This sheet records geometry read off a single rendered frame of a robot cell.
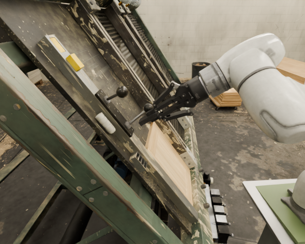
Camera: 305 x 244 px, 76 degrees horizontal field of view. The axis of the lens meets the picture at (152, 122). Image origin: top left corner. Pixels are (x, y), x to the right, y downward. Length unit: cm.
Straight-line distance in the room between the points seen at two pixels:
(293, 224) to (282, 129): 94
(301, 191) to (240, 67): 93
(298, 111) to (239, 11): 629
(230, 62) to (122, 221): 53
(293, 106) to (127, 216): 49
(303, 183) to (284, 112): 88
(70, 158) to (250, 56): 50
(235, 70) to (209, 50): 596
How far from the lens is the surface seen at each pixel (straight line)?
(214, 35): 649
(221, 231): 120
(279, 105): 48
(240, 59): 56
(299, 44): 788
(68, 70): 70
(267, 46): 58
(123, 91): 60
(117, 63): 102
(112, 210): 61
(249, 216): 234
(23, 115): 51
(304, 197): 135
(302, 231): 137
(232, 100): 431
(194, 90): 57
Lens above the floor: 173
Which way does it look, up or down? 28 degrees down
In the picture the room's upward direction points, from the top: straight up
